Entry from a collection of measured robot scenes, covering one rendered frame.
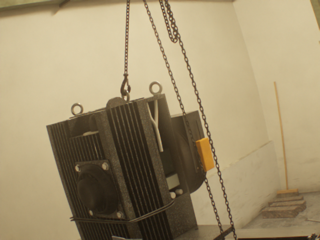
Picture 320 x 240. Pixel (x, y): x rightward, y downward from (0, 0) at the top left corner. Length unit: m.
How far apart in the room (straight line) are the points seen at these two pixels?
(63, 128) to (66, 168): 0.21
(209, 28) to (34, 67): 2.22
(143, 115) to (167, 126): 0.19
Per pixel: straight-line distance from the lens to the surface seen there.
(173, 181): 2.23
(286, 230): 2.55
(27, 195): 3.01
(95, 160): 2.03
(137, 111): 2.09
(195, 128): 2.24
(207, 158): 2.24
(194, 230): 2.26
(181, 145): 2.25
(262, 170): 5.02
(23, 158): 3.00
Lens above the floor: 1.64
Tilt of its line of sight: 4 degrees down
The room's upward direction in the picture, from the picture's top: 14 degrees counter-clockwise
